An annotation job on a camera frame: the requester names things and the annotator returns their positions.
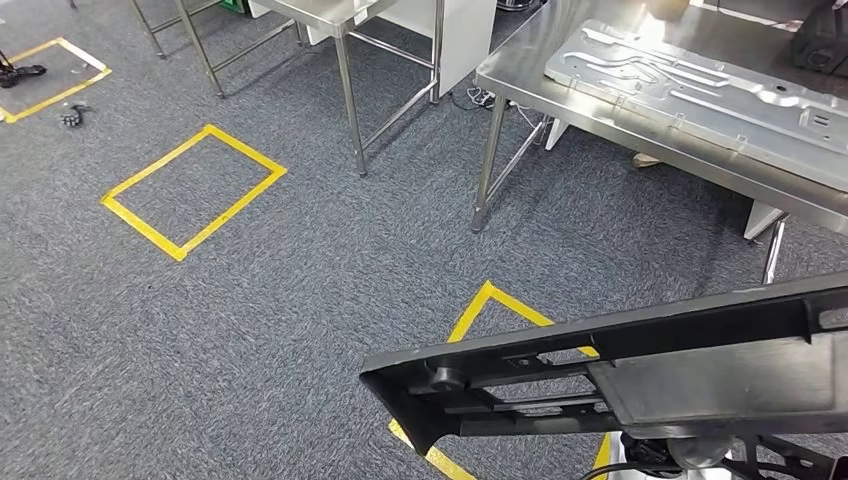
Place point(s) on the black plastic plate frame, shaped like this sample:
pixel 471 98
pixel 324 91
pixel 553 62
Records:
pixel 729 384

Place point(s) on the stainless steel workbench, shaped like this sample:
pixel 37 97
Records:
pixel 530 66

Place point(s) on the white power strip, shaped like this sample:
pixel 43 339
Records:
pixel 482 99

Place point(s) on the white cabinet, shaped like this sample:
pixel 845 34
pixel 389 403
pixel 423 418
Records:
pixel 470 40

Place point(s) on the silver stamped metal panel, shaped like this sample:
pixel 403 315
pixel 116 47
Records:
pixel 729 99

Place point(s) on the small black gadget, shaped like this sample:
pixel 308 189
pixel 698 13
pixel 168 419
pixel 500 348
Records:
pixel 75 116

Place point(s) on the black tripod foot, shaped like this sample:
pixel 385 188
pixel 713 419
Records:
pixel 23 71

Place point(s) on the stainless steel table frame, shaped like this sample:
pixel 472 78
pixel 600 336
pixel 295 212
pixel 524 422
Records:
pixel 199 46

